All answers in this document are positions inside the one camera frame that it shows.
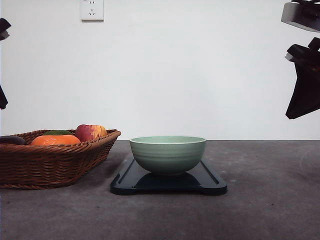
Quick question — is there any orange fruit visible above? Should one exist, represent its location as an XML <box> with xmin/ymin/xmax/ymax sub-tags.
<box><xmin>31</xmin><ymin>135</ymin><xmax>81</xmax><ymax>146</ymax></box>

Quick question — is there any white wall socket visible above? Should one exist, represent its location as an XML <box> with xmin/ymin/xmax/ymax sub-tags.
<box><xmin>80</xmin><ymin>0</ymin><xmax>105</xmax><ymax>23</ymax></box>

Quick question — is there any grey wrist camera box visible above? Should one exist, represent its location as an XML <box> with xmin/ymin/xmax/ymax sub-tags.
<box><xmin>281</xmin><ymin>0</ymin><xmax>320</xmax><ymax>33</ymax></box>

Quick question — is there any dark tray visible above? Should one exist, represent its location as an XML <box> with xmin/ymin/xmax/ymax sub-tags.
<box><xmin>111</xmin><ymin>159</ymin><xmax>228</xmax><ymax>196</ymax></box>

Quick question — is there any dark purple fruit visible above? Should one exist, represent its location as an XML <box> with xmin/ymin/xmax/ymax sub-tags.
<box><xmin>0</xmin><ymin>135</ymin><xmax>26</xmax><ymax>145</ymax></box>

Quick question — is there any green ceramic bowl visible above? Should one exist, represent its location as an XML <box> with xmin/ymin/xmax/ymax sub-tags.
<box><xmin>129</xmin><ymin>135</ymin><xmax>207</xmax><ymax>175</ymax></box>

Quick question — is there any red apple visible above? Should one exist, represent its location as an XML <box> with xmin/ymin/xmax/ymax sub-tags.
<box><xmin>75</xmin><ymin>124</ymin><xmax>108</xmax><ymax>143</ymax></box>

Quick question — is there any brown wicker basket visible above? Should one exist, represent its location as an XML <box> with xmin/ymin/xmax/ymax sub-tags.
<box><xmin>0</xmin><ymin>129</ymin><xmax>121</xmax><ymax>190</ymax></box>

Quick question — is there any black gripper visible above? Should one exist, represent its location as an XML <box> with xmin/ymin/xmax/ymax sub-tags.
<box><xmin>0</xmin><ymin>18</ymin><xmax>11</xmax><ymax>110</ymax></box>
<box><xmin>285</xmin><ymin>37</ymin><xmax>320</xmax><ymax>120</ymax></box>

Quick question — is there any green lime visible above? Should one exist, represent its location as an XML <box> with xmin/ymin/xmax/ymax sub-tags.
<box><xmin>43</xmin><ymin>130</ymin><xmax>73</xmax><ymax>136</ymax></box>

